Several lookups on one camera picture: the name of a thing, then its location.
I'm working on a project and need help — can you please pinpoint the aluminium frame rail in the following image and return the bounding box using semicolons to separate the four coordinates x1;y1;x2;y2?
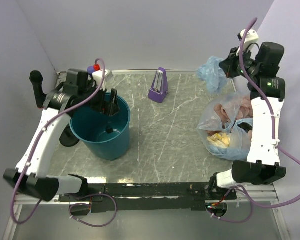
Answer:
56;69;201;75

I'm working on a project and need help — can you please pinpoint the teal plastic trash bin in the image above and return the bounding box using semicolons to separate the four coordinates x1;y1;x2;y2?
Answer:
69;96;131;161

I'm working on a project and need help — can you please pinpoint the light blue trash bag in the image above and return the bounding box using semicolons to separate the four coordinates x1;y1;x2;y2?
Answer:
196;56;228;94

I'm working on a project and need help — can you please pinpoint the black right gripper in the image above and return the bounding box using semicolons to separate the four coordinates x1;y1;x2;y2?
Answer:
219;45;260;80

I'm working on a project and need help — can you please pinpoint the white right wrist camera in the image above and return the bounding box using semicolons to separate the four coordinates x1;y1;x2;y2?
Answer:
237;29;259;50

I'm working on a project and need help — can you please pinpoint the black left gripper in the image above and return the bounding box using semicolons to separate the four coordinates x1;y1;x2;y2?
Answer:
79;80;120;116

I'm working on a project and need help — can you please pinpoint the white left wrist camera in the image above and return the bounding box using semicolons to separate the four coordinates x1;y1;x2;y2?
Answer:
92;64;113;89

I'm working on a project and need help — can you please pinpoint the black round stand base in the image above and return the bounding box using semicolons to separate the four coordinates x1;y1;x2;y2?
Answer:
59;124;80;148

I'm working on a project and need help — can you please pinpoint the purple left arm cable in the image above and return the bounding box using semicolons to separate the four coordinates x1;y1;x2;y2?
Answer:
9;57;106;225

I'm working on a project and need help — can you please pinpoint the clear bag with trash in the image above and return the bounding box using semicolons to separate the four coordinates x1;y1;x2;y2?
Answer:
196;92;253;161

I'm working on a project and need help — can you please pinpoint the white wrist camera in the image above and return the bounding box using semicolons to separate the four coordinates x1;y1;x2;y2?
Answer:
92;64;113;89
237;29;259;50

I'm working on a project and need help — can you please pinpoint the black microphone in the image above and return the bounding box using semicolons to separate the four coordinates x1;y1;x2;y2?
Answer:
29;70;48;110

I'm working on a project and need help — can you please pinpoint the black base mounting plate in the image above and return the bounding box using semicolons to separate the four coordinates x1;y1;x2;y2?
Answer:
58;182;237;213

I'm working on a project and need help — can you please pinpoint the purple metronome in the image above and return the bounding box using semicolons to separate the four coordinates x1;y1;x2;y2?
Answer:
148;67;169;104

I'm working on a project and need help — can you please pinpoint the purple microphone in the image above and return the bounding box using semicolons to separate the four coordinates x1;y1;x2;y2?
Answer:
87;65;95;75

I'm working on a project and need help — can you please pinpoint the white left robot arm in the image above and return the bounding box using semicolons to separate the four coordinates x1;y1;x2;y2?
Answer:
3;69;120;202

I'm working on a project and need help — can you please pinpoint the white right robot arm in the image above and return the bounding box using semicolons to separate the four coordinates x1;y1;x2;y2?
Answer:
208;42;286;199

